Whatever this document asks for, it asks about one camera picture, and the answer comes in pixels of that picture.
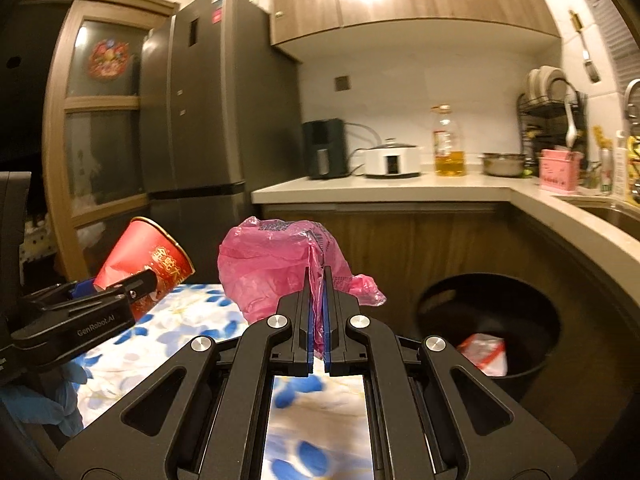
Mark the chrome sink faucet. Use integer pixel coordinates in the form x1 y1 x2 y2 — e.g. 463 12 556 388
624 78 640 138

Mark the pink utensil holder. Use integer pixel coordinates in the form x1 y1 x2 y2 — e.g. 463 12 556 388
539 150 582 194

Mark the cooking oil bottle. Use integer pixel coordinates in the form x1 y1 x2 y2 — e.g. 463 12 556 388
432 103 466 177

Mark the wooden lower cabinet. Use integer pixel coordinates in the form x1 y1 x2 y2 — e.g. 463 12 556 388
264 203 639 479

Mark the steel bowl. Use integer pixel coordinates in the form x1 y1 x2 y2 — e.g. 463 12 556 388
480 153 526 178

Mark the hanging spatula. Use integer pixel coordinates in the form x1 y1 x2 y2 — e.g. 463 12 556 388
568 10 601 84

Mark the pink plastic bag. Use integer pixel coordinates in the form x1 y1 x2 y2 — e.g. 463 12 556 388
217 217 386 324

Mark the red paper cup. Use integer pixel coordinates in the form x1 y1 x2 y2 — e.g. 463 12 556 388
93 217 195 321

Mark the black dish rack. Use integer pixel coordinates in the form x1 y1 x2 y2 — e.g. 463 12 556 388
516 65 589 168

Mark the wooden glass door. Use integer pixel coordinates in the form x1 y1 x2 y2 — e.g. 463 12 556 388
42 0 176 280

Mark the white bottle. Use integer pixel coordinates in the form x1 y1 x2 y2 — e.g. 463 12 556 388
613 130 627 200

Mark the black trash bin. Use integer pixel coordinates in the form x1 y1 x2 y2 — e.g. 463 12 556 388
414 273 562 401

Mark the blue gloved hand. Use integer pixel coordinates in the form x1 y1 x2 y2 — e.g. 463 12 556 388
1 361 88 437

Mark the white rice cooker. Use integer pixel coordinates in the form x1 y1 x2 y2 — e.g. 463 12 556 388
364 139 421 179

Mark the grey refrigerator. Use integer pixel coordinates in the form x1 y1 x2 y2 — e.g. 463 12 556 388
139 0 305 284

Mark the green beer can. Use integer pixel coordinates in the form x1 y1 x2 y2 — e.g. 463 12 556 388
600 145 614 195

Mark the yellow detergent bottle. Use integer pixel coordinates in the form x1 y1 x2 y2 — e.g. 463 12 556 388
627 134 640 206

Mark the floral blue white cloth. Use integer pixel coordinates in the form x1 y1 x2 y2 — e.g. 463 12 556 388
69 282 377 480

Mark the wooden upper cabinet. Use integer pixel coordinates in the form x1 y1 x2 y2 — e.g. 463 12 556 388
271 0 561 62

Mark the steel sink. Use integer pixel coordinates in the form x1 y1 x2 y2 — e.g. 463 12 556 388
562 196 640 240

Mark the red white wrapper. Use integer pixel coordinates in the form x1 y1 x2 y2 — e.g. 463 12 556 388
457 334 508 377

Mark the wooden cabinet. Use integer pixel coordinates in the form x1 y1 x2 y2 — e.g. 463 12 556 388
264 203 639 479
271 0 561 62

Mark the black air fryer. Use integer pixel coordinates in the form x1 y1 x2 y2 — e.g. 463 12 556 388
302 118 349 180

